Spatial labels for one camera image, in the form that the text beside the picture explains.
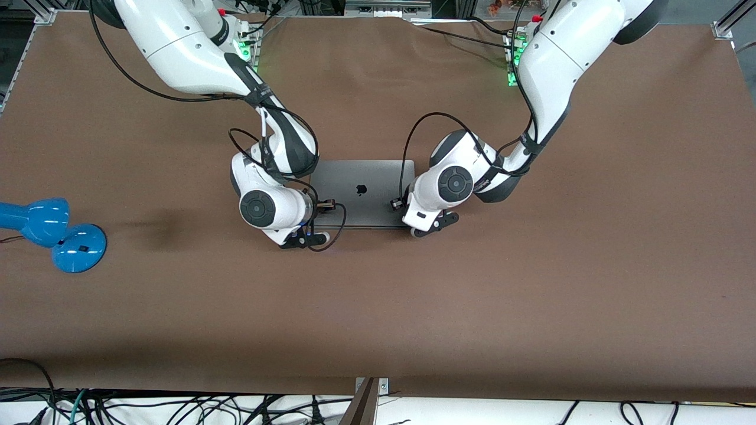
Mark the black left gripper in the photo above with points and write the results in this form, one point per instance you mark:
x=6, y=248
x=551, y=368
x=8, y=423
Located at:
x=397, y=204

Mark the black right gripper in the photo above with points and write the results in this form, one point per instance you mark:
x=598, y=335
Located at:
x=322, y=206

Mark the grey laptop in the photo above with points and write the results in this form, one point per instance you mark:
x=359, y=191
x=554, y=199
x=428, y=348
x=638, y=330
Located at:
x=360, y=177

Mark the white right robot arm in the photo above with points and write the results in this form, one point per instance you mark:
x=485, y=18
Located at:
x=177, y=47

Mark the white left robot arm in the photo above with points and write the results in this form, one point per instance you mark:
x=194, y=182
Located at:
x=555, y=65

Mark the grey power strip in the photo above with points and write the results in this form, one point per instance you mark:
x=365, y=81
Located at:
x=387, y=8

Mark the white sheet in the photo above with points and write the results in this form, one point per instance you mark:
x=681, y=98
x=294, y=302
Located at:
x=472, y=414

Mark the blue desk lamp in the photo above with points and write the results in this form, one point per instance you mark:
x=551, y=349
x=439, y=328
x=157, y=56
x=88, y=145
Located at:
x=77, y=251

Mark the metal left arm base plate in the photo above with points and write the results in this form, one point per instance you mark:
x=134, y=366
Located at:
x=511, y=79

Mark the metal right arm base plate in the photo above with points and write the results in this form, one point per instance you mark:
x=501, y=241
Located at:
x=255, y=50

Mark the small metal edge bracket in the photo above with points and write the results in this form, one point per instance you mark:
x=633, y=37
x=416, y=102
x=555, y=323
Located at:
x=383, y=386

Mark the aluminium frame profile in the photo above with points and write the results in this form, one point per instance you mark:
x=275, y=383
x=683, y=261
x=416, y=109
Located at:
x=738, y=15

